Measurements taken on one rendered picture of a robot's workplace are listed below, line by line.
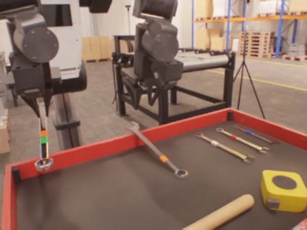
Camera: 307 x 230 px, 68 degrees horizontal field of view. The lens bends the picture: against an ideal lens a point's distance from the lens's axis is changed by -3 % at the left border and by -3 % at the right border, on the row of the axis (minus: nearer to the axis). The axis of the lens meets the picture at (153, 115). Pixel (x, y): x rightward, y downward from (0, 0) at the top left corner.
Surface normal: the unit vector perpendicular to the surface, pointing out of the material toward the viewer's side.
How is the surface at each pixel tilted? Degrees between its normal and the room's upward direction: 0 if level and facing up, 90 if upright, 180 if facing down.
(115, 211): 0
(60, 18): 90
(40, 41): 102
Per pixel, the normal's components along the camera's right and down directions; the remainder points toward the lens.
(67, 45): 0.50, 0.28
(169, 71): 0.56, 0.46
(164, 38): 0.37, 0.50
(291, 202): -0.26, 0.34
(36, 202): -0.04, -0.94
